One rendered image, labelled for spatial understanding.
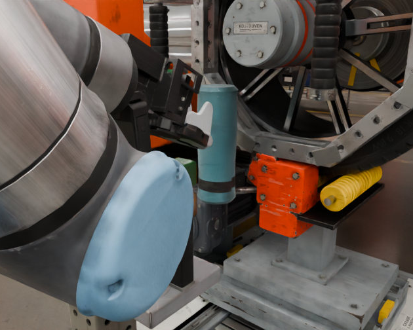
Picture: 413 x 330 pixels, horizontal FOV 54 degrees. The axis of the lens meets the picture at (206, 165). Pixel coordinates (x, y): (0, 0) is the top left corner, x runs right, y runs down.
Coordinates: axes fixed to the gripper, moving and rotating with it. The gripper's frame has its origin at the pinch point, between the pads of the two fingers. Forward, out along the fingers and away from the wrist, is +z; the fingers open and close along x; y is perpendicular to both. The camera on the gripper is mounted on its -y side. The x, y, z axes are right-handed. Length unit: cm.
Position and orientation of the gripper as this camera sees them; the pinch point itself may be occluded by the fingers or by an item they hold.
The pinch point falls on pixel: (202, 146)
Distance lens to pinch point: 56.9
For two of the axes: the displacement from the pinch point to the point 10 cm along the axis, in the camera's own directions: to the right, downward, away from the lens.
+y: 2.4, -9.7, 0.7
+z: 5.2, 1.9, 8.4
